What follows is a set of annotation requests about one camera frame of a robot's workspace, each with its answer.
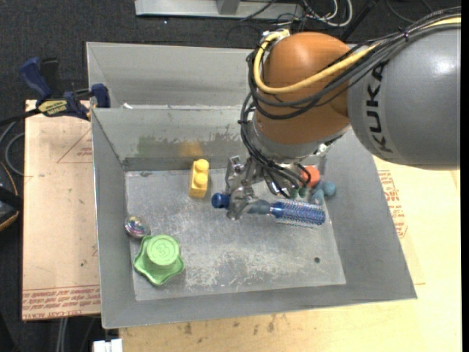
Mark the yellow toy brick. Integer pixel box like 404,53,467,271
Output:
188,158,211,199

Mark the orange and teal toy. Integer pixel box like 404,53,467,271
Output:
300,164,337,206

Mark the brown cardboard board, red print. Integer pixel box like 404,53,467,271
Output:
21,99,426,322

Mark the green star-base cup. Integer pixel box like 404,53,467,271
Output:
132,233,185,287

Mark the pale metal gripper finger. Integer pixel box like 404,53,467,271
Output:
233,194,256,221
225,192,242,221

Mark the shiny iridescent ball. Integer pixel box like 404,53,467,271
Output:
124,215,152,239

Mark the grey metal bin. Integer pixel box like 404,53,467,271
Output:
86,41,418,330

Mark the blue hairbrush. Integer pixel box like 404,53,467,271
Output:
211,192,327,229

